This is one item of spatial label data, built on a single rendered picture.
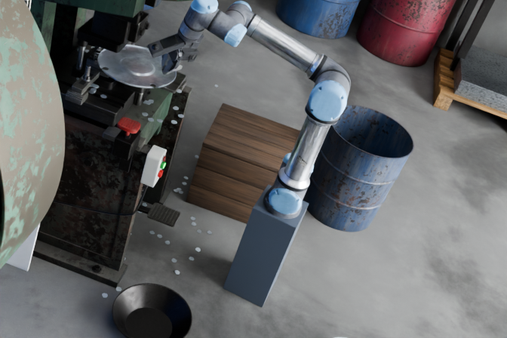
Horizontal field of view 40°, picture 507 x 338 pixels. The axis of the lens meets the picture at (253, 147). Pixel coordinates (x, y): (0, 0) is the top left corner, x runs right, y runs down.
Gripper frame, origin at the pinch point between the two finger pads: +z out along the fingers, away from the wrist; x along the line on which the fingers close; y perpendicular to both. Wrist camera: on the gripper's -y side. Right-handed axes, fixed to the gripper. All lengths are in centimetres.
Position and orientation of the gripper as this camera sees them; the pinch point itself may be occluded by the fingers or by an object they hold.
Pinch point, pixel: (162, 71)
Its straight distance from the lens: 247.5
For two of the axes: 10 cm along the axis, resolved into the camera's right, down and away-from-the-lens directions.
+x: -4.3, -8.2, 3.8
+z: -4.4, 5.6, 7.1
